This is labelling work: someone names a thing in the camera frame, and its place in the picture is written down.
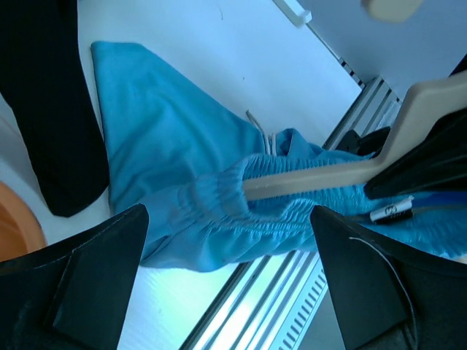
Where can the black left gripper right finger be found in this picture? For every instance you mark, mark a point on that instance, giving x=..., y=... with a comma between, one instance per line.
x=388, y=295

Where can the beige wooden hanger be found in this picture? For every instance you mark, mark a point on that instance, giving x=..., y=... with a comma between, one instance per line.
x=425, y=103

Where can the white slotted cable duct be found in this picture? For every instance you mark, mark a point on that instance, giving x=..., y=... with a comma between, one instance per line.
x=301, y=315

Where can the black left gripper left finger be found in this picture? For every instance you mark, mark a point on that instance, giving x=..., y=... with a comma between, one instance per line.
x=74, y=294

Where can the black shorts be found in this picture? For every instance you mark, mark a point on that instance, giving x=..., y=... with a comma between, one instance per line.
x=43, y=83

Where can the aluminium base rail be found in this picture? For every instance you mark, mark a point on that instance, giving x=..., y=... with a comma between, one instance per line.
x=254, y=301

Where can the orange plastic laundry basket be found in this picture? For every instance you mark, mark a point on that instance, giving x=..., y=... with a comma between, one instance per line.
x=21, y=232

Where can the light blue shorts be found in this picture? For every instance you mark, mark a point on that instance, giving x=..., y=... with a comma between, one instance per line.
x=184, y=156

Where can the metal clothes rack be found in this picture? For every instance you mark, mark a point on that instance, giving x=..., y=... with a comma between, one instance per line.
x=294, y=12

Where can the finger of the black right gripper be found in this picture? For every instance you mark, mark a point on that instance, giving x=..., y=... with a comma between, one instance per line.
x=437, y=164

